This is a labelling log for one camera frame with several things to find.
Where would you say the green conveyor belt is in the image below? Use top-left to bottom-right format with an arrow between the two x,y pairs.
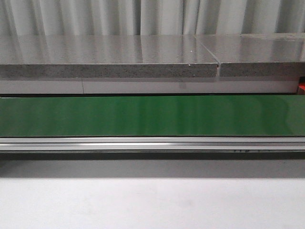
0,95 -> 305,137

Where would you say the grey stone counter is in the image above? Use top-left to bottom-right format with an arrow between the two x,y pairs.
0,33 -> 305,95

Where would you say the red tray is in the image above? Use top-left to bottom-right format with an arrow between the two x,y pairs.
297,83 -> 305,95

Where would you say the white curtain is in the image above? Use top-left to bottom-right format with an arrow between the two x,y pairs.
0,0 -> 305,35

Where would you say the aluminium conveyor frame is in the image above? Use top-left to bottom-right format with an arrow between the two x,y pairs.
0,136 -> 305,152

